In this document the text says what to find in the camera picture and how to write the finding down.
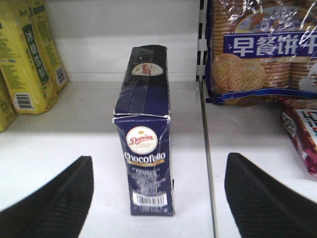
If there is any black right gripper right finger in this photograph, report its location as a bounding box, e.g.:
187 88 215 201
224 153 317 238

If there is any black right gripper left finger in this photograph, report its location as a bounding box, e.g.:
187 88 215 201
0 156 94 238

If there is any dark blue Chocofello cookie box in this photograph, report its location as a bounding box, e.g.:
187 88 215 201
113 45 174 216

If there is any red snack package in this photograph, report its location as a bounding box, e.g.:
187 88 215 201
280 99 317 177

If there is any yellow pear drink bottle middle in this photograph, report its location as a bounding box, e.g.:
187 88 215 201
0 71 17 132

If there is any yellow pear drink bottle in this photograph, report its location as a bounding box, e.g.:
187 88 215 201
0 71 17 132
34 0 68 93
0 0 57 115

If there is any yellow pear drink bottle rear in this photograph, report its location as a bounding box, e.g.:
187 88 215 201
34 0 68 93

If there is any yellow pear drink bottle right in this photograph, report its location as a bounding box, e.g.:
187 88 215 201
0 0 57 115

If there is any breakfast biscuit bag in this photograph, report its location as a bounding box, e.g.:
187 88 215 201
206 0 317 106

